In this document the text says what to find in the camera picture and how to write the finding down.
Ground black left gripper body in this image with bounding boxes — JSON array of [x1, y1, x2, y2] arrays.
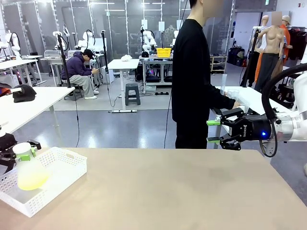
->
[[0, 133, 18, 154]]

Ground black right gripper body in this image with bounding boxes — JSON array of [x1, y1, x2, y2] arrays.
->
[[230, 114, 273, 142]]

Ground clear measuring beaker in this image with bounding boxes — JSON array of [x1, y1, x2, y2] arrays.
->
[[227, 89, 240, 100]]

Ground translucent conical flask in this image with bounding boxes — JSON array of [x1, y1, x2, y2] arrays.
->
[[12, 142, 52, 191]]

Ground clear graduated cylinder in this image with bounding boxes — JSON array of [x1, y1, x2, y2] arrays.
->
[[221, 73, 228, 96]]

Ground white perforated plastic basket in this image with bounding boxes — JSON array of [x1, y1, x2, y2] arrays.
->
[[0, 146, 88, 218]]

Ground person's right forearm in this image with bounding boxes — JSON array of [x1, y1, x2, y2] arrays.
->
[[211, 94, 237, 111]]

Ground white side table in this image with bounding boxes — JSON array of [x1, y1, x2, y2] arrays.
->
[[211, 85, 298, 144]]

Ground red orange object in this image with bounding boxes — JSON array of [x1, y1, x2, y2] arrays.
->
[[0, 82, 12, 97]]

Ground shoe rack with shoes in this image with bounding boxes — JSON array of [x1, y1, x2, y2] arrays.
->
[[210, 55, 228, 74]]

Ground black baseball cap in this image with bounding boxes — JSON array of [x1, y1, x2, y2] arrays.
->
[[12, 84, 37, 104]]

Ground white table with cap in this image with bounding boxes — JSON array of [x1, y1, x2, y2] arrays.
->
[[0, 86, 76, 144]]

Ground black bag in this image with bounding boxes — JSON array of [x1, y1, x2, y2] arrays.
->
[[227, 46, 246, 67]]

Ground person in black sweater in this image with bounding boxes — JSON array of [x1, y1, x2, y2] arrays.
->
[[172, 0, 243, 149]]

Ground white background desk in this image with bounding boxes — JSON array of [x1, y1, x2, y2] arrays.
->
[[0, 55, 47, 87]]

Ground person in purple hoodie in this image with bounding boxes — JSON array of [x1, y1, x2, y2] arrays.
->
[[60, 49, 100, 100]]

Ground dark clothes on rack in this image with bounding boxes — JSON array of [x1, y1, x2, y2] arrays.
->
[[286, 26, 307, 60]]

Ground yellow plastic basket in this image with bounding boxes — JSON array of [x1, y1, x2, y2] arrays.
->
[[156, 47, 173, 58]]

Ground white mannequin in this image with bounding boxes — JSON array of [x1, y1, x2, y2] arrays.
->
[[258, 15, 270, 51]]

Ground white desk with basket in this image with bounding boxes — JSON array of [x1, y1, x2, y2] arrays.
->
[[139, 55, 174, 94]]

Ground grey plastic stool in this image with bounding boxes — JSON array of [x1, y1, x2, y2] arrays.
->
[[125, 83, 142, 106]]

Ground white standing desk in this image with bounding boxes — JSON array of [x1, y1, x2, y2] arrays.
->
[[107, 58, 140, 113]]

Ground black right arm cable sleeve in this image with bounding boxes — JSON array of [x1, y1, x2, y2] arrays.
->
[[260, 69, 307, 158]]

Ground black stand with camera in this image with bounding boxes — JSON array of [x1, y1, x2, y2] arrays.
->
[[239, 26, 262, 88]]

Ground thin black hanging cable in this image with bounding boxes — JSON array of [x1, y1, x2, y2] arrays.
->
[[74, 94, 81, 147]]

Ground black camera tripod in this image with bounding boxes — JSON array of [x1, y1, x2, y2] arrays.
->
[[55, 33, 72, 88], [100, 30, 110, 86]]

